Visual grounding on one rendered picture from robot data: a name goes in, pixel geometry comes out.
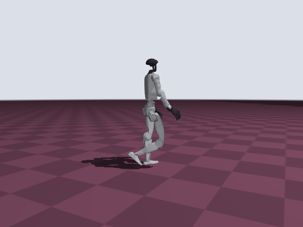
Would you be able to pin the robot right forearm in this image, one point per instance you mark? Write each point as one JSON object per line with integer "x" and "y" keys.
{"x": 164, "y": 100}

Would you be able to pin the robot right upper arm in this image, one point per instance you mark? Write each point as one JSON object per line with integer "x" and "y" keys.
{"x": 156, "y": 79}

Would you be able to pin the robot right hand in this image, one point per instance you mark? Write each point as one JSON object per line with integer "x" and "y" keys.
{"x": 175, "y": 112}

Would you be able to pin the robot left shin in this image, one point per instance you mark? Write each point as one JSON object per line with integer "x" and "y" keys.
{"x": 145, "y": 143}

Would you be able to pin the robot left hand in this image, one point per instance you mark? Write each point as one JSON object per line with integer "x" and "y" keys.
{"x": 159, "y": 113}

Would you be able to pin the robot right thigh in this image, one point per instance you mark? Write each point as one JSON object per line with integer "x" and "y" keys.
{"x": 158, "y": 125}

